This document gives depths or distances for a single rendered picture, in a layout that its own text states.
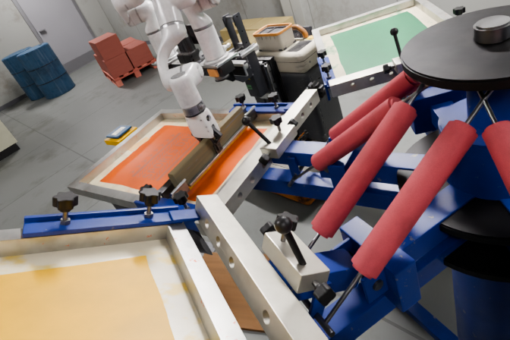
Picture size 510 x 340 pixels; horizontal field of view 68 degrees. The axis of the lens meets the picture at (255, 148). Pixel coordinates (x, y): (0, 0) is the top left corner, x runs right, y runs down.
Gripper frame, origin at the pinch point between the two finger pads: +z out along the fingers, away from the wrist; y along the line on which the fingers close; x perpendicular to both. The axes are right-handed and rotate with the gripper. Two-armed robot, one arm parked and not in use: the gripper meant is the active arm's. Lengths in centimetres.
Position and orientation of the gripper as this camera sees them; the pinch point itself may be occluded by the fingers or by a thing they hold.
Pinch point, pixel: (212, 146)
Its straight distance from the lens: 134.3
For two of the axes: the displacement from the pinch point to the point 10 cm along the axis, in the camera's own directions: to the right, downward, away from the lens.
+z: 3.3, 7.9, 5.1
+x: -5.1, 6.1, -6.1
